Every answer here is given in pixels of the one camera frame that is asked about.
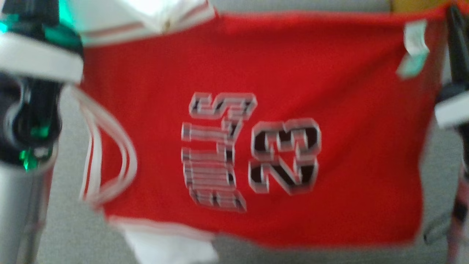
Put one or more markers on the large yellow sofa back cushion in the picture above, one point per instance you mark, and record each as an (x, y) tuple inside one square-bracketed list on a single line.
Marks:
[(414, 4)]

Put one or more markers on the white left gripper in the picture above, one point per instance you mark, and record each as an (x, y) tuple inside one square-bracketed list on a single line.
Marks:
[(33, 62)]

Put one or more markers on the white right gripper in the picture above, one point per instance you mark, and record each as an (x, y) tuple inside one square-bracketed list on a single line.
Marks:
[(456, 110)]

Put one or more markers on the red basketball jersey white sleeves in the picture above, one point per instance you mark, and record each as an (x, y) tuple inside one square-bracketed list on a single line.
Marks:
[(329, 73)]

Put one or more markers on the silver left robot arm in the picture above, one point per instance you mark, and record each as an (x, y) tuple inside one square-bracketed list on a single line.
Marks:
[(14, 212)]

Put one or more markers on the large grey sofa seat cushion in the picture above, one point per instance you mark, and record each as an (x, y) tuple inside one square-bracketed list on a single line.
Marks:
[(73, 227)]

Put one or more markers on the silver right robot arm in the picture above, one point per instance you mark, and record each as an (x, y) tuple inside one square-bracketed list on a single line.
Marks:
[(462, 212)]

